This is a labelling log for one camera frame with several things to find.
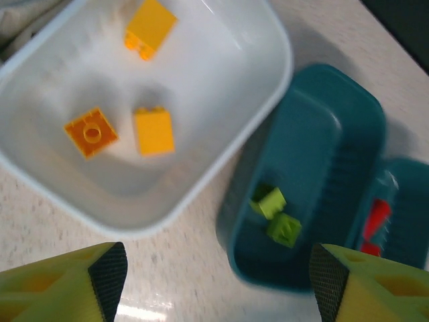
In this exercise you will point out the teal plastic container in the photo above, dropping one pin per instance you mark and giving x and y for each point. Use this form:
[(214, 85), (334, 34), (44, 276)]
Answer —
[(412, 201), (311, 141)]

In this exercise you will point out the red square lego brick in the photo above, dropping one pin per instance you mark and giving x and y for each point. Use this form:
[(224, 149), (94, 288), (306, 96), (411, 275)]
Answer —
[(370, 249)]

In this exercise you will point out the white plastic container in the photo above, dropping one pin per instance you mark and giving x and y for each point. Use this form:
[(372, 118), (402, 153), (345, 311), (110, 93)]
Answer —
[(207, 84)]

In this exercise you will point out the green square lego brick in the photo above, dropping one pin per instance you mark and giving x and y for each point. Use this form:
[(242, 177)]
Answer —
[(271, 201), (285, 231)]

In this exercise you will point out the yellow square lego brick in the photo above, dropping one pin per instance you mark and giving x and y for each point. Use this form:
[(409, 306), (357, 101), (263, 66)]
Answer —
[(154, 134)]

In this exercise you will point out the red long lego brick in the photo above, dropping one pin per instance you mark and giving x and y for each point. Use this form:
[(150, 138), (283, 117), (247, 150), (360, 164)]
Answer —
[(378, 214)]

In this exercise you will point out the orange square lego brick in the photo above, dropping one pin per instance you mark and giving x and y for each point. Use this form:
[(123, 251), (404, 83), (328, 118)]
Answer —
[(78, 134)]

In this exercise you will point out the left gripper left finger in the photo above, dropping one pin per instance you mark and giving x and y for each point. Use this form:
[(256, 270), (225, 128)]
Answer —
[(50, 295)]

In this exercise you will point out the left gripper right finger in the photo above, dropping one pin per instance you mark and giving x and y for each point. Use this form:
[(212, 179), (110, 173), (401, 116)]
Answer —
[(375, 292)]

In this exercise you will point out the orange-yellow lego brick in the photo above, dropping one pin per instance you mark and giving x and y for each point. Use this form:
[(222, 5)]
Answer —
[(151, 23)]

